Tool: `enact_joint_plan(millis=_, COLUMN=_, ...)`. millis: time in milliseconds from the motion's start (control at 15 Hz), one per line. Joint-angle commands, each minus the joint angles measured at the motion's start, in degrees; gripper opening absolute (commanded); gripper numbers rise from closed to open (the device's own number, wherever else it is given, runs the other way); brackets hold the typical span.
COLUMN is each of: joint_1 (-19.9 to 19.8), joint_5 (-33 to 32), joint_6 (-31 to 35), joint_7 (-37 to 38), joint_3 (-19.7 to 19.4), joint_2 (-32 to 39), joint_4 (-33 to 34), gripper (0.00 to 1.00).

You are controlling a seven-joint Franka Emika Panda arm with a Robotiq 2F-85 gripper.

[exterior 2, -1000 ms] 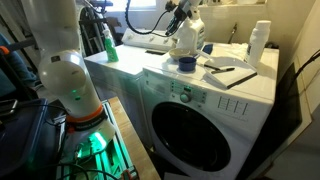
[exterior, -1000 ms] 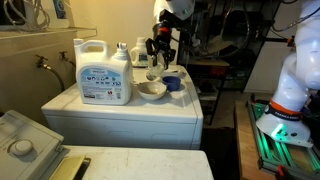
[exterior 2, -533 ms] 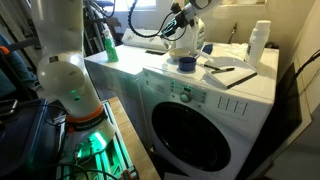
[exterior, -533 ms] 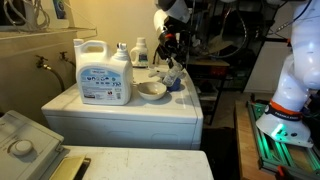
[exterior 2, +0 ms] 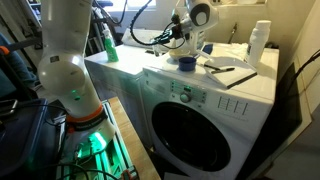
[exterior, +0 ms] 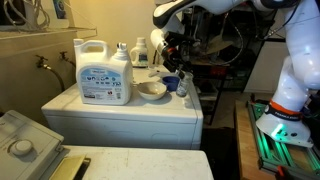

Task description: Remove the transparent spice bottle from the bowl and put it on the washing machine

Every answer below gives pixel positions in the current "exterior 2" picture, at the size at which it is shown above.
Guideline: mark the transparent spice bottle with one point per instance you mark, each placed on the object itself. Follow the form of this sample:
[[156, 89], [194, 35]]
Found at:
[[156, 50]]

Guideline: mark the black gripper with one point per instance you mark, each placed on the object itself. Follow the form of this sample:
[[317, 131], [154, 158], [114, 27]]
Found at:
[[172, 33]]

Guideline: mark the white ceramic bowl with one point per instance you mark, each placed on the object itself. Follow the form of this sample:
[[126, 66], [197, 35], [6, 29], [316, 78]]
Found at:
[[178, 53]]

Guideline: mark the white crumpled cloth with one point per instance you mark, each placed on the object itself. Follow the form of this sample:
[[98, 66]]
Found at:
[[230, 50]]

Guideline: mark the black pen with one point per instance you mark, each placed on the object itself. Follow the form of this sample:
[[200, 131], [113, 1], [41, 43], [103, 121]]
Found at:
[[222, 70], [208, 66]]

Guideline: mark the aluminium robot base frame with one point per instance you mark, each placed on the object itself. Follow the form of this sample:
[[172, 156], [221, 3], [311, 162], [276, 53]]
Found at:
[[110, 160]]

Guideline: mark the orange clamp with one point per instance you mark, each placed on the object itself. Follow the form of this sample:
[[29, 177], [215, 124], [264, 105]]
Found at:
[[4, 50]]

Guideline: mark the small dark blue object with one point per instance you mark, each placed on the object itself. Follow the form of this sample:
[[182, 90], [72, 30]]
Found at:
[[207, 49]]

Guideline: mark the black metal storage rack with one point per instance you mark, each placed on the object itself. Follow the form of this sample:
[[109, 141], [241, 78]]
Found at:
[[96, 36]]

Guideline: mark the blue plastic cup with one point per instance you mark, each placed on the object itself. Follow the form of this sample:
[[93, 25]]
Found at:
[[187, 65]]

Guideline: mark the white front-load washing machine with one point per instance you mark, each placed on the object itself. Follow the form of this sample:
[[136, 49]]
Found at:
[[246, 100]]

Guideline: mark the white top-load laundry machine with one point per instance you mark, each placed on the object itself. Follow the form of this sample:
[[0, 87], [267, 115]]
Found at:
[[116, 66]]

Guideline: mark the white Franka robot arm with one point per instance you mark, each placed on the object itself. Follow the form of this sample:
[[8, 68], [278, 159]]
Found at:
[[66, 66]]

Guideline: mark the blue fabric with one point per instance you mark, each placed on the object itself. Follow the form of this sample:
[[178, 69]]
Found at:
[[16, 73]]

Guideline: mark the small white detergent bottle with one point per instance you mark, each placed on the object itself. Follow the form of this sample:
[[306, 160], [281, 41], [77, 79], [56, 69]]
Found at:
[[258, 43]]

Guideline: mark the wooden workbench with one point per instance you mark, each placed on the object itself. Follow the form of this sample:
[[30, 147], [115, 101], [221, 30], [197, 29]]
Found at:
[[133, 143]]

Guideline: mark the green spray bottle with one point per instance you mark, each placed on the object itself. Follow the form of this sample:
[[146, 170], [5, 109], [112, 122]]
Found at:
[[111, 50]]

